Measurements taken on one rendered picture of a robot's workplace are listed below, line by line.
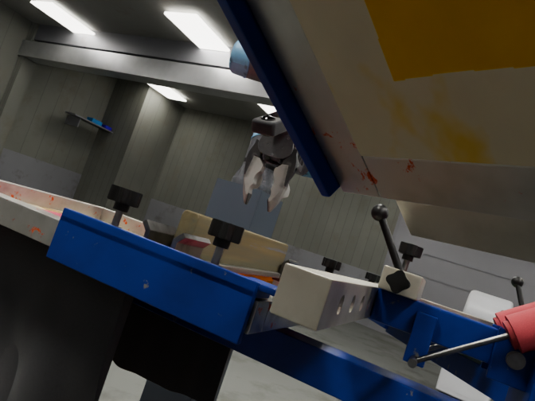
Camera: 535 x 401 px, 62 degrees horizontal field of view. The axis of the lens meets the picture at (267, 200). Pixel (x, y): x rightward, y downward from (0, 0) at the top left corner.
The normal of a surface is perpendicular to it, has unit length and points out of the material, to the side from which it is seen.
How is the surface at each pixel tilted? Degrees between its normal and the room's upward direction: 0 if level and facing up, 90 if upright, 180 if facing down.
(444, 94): 148
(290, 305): 90
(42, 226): 90
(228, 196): 90
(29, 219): 90
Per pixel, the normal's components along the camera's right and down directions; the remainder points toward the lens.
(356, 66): -0.67, 0.64
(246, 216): -0.40, -0.22
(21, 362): -0.63, -0.22
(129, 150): 0.86, 0.25
